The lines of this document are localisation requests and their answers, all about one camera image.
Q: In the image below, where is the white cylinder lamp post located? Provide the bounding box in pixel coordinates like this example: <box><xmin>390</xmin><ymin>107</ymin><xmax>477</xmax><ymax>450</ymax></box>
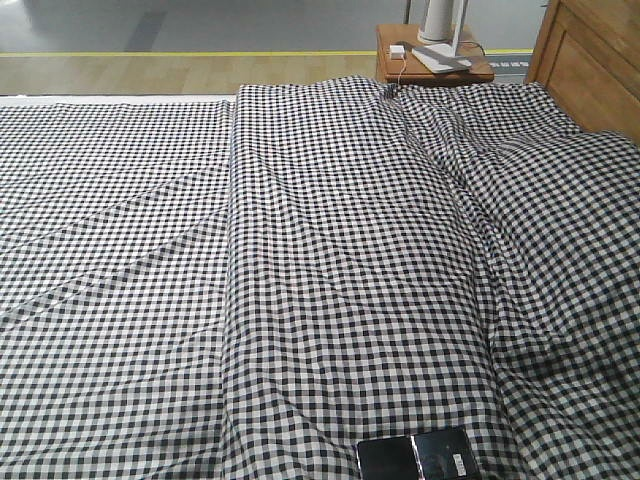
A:
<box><xmin>418</xmin><ymin>0</ymin><xmax>469</xmax><ymax>44</ymax></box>

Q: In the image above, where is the white lamp base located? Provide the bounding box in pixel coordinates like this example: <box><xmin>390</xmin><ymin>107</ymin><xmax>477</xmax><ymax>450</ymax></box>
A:
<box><xmin>412</xmin><ymin>44</ymin><xmax>472</xmax><ymax>74</ymax></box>

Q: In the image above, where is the checkered bed sheet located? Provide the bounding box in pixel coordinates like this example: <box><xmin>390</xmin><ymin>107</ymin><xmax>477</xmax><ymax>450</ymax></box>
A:
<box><xmin>1</xmin><ymin>101</ymin><xmax>234</xmax><ymax>479</ymax></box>

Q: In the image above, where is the white charger adapter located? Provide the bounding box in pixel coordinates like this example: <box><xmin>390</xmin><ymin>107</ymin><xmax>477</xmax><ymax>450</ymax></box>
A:
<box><xmin>389</xmin><ymin>44</ymin><xmax>405</xmax><ymax>60</ymax></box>

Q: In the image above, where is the wooden nightstand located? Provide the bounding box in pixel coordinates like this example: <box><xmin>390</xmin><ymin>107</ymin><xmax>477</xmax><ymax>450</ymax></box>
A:
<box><xmin>375</xmin><ymin>23</ymin><xmax>496</xmax><ymax>85</ymax></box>

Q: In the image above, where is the wooden headboard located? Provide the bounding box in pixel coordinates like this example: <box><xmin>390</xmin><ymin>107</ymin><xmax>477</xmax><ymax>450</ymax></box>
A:
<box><xmin>526</xmin><ymin>0</ymin><xmax>639</xmax><ymax>142</ymax></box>

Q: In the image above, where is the black smartphone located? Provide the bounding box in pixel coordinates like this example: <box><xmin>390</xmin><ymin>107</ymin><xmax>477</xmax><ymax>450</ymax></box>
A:
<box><xmin>356</xmin><ymin>427</ymin><xmax>481</xmax><ymax>480</ymax></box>

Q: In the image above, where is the black white checkered duvet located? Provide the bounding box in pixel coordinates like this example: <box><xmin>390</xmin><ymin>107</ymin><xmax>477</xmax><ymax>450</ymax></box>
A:
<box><xmin>221</xmin><ymin>77</ymin><xmax>639</xmax><ymax>479</ymax></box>

